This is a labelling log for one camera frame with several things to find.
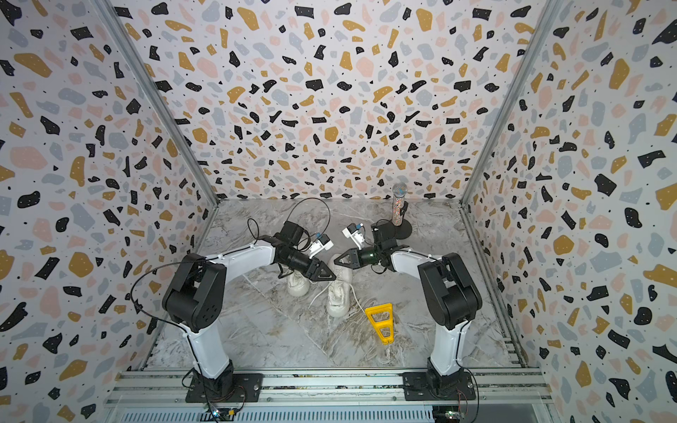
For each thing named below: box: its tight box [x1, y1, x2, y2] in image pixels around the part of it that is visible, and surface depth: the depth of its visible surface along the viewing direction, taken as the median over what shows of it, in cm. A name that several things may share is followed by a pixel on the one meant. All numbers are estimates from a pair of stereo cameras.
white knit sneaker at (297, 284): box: [286, 269, 311, 297], surface depth 92 cm
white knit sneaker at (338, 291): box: [326, 253, 353, 319], surface depth 89 cm
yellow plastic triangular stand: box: [364, 303, 395, 345], surface depth 89 cm
